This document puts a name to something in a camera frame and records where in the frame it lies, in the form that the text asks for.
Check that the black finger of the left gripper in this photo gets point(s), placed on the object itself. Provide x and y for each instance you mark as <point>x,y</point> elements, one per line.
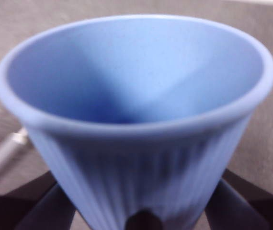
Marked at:
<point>31,213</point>

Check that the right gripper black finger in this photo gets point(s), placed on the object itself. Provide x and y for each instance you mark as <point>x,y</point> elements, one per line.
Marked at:
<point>242,210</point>

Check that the blue ribbed plastic cup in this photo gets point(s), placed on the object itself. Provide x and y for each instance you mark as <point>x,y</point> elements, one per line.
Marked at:
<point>136,83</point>

